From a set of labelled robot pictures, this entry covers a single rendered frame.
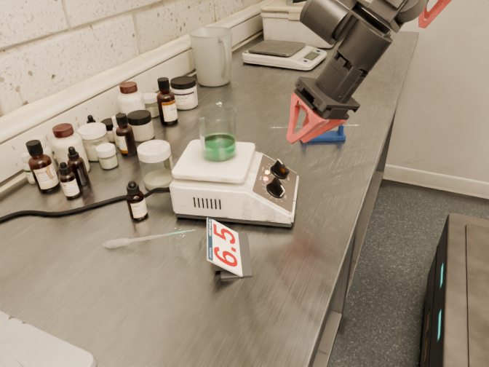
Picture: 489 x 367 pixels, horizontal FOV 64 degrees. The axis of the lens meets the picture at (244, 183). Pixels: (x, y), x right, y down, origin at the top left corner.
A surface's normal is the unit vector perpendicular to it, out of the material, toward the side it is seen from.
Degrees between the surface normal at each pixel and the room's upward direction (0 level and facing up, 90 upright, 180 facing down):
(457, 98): 90
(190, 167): 0
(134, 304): 0
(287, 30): 93
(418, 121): 90
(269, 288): 0
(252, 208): 90
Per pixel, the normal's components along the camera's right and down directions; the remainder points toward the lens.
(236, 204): -0.18, 0.55
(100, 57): 0.91, 0.21
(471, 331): -0.04, -0.83
